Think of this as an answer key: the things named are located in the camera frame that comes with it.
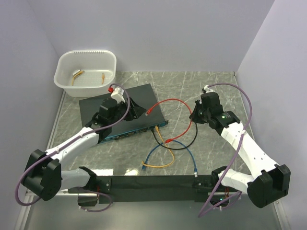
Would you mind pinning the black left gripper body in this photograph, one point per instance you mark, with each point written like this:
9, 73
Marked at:
122, 109

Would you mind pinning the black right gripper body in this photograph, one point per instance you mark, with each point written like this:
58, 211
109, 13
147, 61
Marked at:
206, 115

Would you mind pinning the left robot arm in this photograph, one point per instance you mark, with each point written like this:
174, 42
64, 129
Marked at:
43, 174

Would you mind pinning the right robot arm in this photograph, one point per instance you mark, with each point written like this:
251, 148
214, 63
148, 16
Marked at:
268, 181

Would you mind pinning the small orange plug in tub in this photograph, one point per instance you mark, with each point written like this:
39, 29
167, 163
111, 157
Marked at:
102, 78

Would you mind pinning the white plastic tub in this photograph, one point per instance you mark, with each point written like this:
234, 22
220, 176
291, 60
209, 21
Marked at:
79, 72

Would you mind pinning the black network switch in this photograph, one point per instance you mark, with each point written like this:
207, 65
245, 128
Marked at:
143, 96

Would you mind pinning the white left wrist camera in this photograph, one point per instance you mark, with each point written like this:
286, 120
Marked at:
117, 94

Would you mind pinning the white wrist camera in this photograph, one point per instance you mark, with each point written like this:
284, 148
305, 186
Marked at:
117, 94
206, 89

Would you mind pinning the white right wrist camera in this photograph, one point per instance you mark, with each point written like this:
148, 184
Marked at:
206, 89

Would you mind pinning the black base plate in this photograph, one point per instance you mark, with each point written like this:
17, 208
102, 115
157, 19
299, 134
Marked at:
145, 189

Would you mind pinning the aluminium rail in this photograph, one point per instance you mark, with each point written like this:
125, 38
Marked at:
78, 191

